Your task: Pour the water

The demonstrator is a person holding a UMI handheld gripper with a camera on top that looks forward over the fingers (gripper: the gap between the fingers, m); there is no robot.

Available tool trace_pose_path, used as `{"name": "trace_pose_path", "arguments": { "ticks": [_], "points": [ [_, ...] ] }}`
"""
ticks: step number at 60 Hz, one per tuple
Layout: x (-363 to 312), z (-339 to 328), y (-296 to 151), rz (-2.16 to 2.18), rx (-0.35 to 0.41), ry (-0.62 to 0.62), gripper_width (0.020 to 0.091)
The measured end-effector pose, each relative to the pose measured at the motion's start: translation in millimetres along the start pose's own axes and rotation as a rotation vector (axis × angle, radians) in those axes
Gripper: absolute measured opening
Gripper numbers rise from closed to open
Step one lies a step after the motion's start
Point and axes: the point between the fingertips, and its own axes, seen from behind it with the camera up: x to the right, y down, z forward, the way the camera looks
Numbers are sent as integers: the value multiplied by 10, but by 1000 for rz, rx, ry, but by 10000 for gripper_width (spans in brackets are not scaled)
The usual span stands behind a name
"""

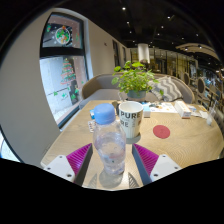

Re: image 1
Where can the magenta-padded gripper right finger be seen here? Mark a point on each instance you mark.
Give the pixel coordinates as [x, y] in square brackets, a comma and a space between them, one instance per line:
[146, 159]

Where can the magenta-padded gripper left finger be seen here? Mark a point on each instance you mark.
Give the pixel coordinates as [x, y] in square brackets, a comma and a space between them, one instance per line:
[78, 159]

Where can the clear blue-capped water bottle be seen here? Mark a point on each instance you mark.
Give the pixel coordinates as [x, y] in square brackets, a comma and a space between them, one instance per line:
[109, 143]

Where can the flat round red coaster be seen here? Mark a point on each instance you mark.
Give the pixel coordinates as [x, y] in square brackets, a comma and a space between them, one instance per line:
[161, 131]

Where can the white mug with dark lettering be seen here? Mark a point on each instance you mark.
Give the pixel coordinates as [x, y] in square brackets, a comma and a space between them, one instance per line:
[131, 121]

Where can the blue and white flat box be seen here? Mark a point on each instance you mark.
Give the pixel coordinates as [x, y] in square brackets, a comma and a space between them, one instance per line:
[92, 114]

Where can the small blue white carton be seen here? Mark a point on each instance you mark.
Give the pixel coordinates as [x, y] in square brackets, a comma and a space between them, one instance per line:
[146, 112]

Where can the white paper napkin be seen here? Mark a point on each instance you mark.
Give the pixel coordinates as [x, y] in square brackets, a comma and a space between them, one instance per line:
[203, 114]

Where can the grey curved sofa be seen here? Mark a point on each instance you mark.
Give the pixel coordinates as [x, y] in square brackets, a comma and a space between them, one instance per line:
[98, 88]

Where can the grey white chevron pillow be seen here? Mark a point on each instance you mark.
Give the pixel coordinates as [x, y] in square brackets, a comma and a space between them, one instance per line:
[168, 88]

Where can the clear plastic cup with straw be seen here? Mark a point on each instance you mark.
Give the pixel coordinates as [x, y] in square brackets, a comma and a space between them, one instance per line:
[209, 119]

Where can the window with festive decals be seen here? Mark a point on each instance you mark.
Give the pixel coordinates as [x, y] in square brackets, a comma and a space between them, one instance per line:
[61, 83]

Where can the green potted plant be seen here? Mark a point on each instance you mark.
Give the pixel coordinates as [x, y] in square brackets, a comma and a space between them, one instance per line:
[135, 80]

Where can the group of dining chairs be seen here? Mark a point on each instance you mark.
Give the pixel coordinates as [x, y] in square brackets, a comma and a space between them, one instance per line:
[201, 86]

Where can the person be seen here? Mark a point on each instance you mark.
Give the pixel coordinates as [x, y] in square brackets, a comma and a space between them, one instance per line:
[144, 63]

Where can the group of ceiling lights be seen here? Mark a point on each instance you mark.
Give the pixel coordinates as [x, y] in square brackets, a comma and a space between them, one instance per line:
[124, 8]

